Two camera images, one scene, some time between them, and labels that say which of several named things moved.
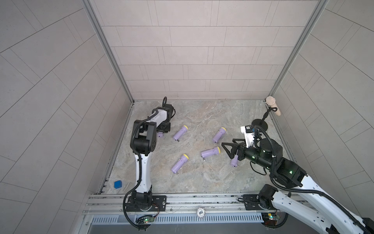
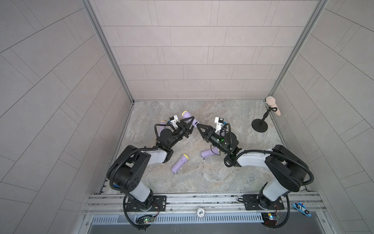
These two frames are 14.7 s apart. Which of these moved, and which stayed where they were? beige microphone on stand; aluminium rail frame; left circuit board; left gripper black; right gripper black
Moved: right gripper black; left gripper black
Stayed: left circuit board; aluminium rail frame; beige microphone on stand
